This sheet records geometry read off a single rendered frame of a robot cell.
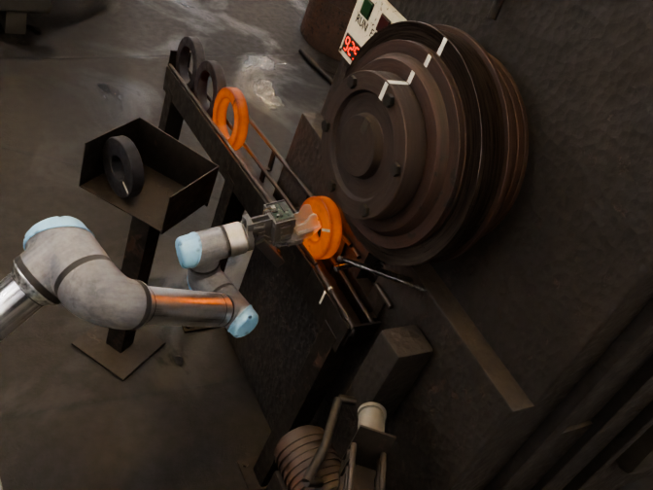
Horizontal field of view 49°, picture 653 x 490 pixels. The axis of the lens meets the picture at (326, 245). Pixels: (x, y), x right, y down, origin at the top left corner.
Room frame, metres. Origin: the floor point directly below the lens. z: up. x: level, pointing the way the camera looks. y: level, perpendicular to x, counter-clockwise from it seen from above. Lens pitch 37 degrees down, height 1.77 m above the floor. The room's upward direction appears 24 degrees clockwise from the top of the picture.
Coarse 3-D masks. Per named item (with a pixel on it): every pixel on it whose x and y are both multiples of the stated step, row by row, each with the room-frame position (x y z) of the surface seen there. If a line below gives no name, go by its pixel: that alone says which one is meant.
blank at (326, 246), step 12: (312, 204) 1.42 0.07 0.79; (324, 204) 1.39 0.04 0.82; (324, 216) 1.37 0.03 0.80; (336, 216) 1.37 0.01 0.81; (324, 228) 1.36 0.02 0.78; (336, 228) 1.35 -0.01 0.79; (312, 240) 1.38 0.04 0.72; (324, 240) 1.35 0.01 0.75; (336, 240) 1.35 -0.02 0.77; (312, 252) 1.36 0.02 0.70; (324, 252) 1.33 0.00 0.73
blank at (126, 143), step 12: (108, 144) 1.41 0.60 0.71; (120, 144) 1.38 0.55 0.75; (132, 144) 1.40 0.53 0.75; (108, 156) 1.41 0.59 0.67; (120, 156) 1.38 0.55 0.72; (132, 156) 1.37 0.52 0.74; (108, 168) 1.40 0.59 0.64; (120, 168) 1.42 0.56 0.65; (132, 168) 1.35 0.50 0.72; (108, 180) 1.40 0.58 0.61; (120, 180) 1.38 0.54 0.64; (132, 180) 1.34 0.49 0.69; (120, 192) 1.37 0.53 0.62; (132, 192) 1.35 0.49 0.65
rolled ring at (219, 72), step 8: (200, 64) 1.98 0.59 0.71; (208, 64) 1.94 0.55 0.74; (216, 64) 1.94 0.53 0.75; (200, 72) 1.97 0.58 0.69; (208, 72) 1.98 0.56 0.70; (216, 72) 1.91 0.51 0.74; (200, 80) 1.98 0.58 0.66; (216, 80) 1.89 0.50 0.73; (224, 80) 1.91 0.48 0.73; (200, 88) 1.98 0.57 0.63; (216, 88) 1.88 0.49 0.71; (200, 96) 1.96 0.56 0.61; (216, 96) 1.87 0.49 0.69; (208, 104) 1.96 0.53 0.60; (208, 112) 1.89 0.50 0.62
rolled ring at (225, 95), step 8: (224, 88) 1.83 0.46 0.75; (232, 88) 1.81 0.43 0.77; (224, 96) 1.82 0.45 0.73; (232, 96) 1.78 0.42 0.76; (240, 96) 1.79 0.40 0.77; (216, 104) 1.84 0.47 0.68; (224, 104) 1.85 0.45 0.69; (232, 104) 1.77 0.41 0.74; (240, 104) 1.76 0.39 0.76; (216, 112) 1.84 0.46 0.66; (224, 112) 1.85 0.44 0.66; (240, 112) 1.75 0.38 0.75; (248, 112) 1.77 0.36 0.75; (216, 120) 1.83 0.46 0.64; (224, 120) 1.84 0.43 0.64; (240, 120) 1.74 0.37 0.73; (248, 120) 1.75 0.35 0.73; (224, 128) 1.83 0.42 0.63; (240, 128) 1.73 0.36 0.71; (232, 136) 1.74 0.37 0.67; (240, 136) 1.73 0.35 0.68; (232, 144) 1.73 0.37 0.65; (240, 144) 1.74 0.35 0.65
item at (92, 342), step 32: (128, 128) 1.52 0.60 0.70; (96, 160) 1.41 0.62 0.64; (160, 160) 1.54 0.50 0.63; (192, 160) 1.51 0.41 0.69; (96, 192) 1.36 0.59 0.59; (160, 192) 1.45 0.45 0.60; (192, 192) 1.40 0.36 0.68; (160, 224) 1.33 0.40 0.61; (128, 256) 1.40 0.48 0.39; (96, 352) 1.36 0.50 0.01; (128, 352) 1.41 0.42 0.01
